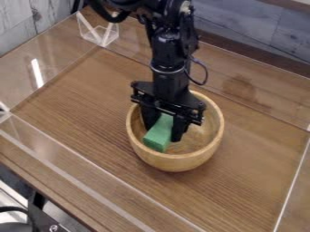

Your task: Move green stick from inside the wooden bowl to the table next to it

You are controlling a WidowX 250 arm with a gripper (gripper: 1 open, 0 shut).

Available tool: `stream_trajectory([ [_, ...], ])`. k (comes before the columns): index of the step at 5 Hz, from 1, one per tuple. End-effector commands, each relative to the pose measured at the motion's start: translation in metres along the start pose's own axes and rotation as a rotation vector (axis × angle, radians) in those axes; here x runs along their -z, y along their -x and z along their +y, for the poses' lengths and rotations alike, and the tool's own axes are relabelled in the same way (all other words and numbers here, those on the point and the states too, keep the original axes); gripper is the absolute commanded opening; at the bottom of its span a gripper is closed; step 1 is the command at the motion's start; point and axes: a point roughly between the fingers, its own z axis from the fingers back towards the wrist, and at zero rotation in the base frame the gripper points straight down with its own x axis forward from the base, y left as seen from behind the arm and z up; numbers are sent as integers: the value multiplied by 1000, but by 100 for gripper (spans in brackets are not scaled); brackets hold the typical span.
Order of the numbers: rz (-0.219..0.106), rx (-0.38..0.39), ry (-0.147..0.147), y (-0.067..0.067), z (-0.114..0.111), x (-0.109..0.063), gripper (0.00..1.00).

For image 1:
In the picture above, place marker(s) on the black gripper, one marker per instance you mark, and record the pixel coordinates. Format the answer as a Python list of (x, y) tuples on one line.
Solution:
[(166, 95)]

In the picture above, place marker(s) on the green rectangular stick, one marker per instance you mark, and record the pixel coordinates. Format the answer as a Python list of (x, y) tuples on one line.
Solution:
[(158, 137)]

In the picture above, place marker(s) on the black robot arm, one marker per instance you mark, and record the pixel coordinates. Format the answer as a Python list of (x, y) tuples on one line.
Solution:
[(174, 41)]

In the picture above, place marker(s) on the wooden bowl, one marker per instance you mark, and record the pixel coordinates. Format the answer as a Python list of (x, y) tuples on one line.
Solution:
[(197, 147)]

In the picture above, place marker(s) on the clear acrylic enclosure wall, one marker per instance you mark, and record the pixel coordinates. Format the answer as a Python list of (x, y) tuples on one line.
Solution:
[(65, 83)]

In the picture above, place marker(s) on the black table leg bracket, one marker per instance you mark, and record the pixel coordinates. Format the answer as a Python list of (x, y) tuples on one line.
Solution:
[(44, 222)]

